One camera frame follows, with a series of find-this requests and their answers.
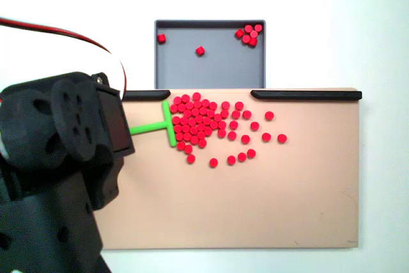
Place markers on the green T-shaped pusher tool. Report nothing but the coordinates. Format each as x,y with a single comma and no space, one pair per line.
150,127

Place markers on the red cylindrical granule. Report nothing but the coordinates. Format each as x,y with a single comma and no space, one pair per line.
282,138
201,126
222,125
213,105
200,50
196,96
245,139
225,105
186,129
246,114
203,111
236,114
187,113
177,128
224,113
239,105
197,104
239,33
202,143
213,162
176,121
233,125
161,38
191,158
258,27
269,115
205,103
174,108
242,157
266,137
251,153
179,137
232,135
195,139
214,124
211,113
231,160
207,121
218,117
208,131
194,130
246,39
191,121
185,98
187,138
189,105
201,135
253,42
188,149
221,133
195,112
181,145
248,28
177,100
199,119
254,126
184,121
181,107
254,34

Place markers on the grey square container tray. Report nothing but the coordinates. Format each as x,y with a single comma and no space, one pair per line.
207,71

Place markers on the beige rectangular board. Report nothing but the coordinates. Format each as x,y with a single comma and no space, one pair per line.
287,190

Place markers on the black edge rail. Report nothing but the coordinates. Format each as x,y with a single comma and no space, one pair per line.
306,95
147,95

